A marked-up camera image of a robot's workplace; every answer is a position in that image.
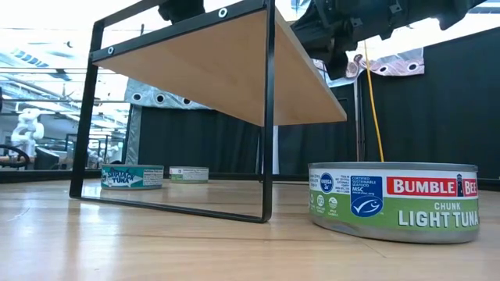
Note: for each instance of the Bumble Bee light tuna can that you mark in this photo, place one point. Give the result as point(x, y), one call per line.
point(189, 175)
point(390, 218)

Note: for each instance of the teal skipjack tuna can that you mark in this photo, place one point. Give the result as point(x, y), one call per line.
point(133, 177)

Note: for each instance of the wooden shelf black metal legs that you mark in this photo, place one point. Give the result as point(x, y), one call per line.
point(218, 70)

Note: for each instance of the silver grommeted curtain flap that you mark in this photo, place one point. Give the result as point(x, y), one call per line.
point(148, 95)
point(398, 66)

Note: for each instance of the black curtain stand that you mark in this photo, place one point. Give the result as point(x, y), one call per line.
point(357, 129)

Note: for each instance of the black curtain panel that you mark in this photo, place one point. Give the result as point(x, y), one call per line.
point(187, 140)
point(449, 117)

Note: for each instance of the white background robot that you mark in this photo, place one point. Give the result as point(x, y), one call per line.
point(27, 130)

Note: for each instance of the black background box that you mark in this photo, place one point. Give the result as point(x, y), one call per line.
point(47, 160)

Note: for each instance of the black aluminium rig frame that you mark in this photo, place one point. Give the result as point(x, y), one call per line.
point(234, 176)

